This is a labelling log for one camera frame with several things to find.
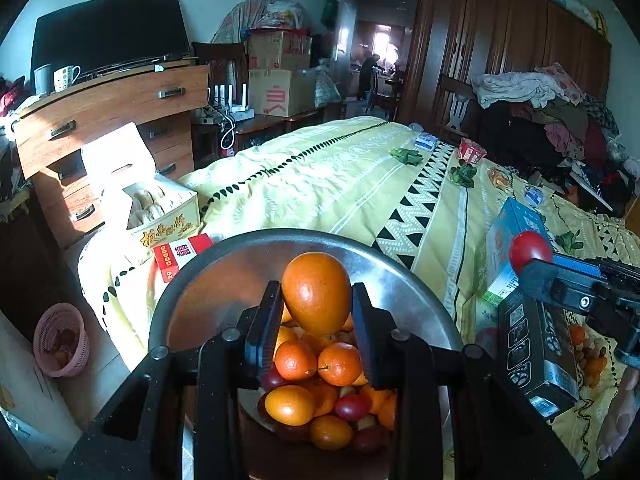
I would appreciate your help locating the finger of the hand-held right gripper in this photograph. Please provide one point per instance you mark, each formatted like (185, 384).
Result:
(560, 285)
(575, 262)

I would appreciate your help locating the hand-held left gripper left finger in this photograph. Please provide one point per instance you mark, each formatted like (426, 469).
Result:
(265, 335)

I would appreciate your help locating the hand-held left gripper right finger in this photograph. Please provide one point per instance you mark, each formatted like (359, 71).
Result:
(372, 345)

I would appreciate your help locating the pile of orange kumquats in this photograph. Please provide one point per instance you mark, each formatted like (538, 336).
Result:
(295, 360)

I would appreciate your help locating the red cherry tomato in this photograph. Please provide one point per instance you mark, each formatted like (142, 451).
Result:
(530, 252)
(370, 438)
(272, 378)
(352, 406)

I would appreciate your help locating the single large kumquat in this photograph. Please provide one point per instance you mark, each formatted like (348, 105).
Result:
(316, 292)

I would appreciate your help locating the large stainless steel bowl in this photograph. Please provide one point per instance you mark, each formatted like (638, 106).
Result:
(220, 280)

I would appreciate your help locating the person's right hand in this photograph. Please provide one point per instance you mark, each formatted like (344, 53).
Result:
(622, 410)

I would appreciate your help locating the green leafy vegetable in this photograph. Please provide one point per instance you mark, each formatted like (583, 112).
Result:
(570, 241)
(462, 175)

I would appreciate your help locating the orange kumquat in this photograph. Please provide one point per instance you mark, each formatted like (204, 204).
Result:
(596, 366)
(577, 335)

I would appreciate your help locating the blue and white carton box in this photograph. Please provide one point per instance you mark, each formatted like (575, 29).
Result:
(510, 240)

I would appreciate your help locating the black box with white icons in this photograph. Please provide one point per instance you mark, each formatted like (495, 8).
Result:
(537, 350)

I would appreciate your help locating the blue and white packet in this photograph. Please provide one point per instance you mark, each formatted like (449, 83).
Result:
(534, 195)
(425, 141)

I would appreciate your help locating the orange bread packet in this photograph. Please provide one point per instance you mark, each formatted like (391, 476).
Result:
(500, 177)

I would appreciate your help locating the red and white pack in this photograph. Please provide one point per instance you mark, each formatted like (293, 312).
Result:
(180, 255)

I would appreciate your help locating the pile of clothes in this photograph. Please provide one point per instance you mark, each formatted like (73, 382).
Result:
(550, 120)

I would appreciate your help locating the red snack packet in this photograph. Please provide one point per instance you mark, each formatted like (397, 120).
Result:
(472, 151)

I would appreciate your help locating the open pastry carton box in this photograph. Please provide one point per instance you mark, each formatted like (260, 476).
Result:
(165, 215)

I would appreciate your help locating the green snack packet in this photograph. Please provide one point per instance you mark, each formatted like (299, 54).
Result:
(405, 155)

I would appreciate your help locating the pink plastic basket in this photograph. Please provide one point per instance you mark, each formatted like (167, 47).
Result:
(62, 340)

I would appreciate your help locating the wooden side table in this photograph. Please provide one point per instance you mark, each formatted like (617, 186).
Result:
(270, 127)

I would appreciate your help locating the white router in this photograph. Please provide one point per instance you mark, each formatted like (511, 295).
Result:
(230, 102)

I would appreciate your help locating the dark wooden wardrobe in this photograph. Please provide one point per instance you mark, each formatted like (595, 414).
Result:
(500, 35)

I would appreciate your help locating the white cardboard box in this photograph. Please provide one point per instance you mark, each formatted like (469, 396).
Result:
(30, 390)

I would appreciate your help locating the cardboard box with red print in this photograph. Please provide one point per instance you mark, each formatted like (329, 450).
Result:
(280, 92)

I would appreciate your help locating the white sack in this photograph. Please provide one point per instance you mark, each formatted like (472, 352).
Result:
(326, 89)

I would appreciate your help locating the dark wooden chair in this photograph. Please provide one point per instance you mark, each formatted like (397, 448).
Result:
(220, 65)

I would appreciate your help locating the wooden dresser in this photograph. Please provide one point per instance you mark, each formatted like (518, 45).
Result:
(110, 105)

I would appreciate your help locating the brown cardboard box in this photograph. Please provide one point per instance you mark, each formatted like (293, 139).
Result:
(277, 50)

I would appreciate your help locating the heap of plastic bags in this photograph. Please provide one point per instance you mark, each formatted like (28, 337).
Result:
(260, 15)

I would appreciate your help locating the white dotted mug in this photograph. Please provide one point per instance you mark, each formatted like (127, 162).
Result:
(65, 78)

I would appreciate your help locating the black television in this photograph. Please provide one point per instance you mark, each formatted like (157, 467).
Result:
(110, 35)

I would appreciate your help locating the grey mug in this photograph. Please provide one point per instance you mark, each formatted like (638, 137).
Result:
(43, 80)

